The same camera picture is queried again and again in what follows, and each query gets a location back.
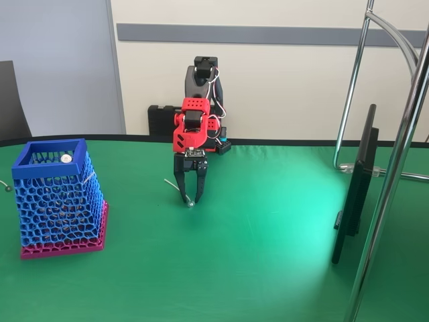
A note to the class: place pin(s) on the chrome tube stand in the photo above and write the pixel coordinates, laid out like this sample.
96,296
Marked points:
385,201

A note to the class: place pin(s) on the clear plastic clip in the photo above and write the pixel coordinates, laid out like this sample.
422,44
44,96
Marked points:
347,167

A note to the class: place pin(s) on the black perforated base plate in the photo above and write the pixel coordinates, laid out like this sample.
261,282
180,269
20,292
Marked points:
224,147

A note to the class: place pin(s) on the black monitor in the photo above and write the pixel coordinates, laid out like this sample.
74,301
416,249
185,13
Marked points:
355,201

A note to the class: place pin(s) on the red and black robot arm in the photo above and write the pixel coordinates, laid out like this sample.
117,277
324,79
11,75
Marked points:
187,137

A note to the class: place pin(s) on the black plastic case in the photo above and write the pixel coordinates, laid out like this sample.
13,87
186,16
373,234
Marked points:
157,120

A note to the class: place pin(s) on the grey wall rail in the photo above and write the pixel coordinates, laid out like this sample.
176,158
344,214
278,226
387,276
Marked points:
234,34

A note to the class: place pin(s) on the grey door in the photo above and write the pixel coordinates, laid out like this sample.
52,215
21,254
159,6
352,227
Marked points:
60,67

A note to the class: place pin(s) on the green cloth with black border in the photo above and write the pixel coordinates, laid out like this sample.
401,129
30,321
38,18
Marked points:
214,251

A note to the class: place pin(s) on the blue mesh basket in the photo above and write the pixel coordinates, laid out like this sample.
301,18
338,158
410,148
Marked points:
47,169

